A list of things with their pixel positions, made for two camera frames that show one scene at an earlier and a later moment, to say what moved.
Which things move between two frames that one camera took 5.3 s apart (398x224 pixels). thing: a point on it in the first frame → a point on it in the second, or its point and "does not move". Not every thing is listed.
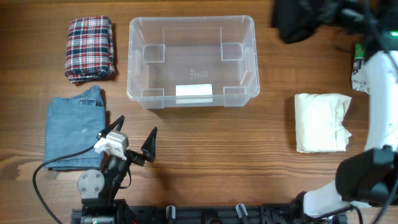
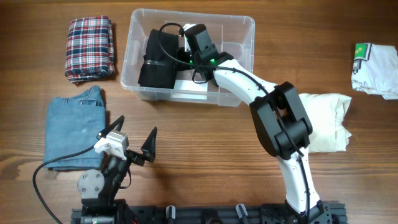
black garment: [296, 20] → [158, 68]
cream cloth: [318, 122] does not move
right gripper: [333, 6] → [181, 56]
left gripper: [148, 149] does not move
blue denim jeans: [73, 124] does not move
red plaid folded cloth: [89, 53] does not move
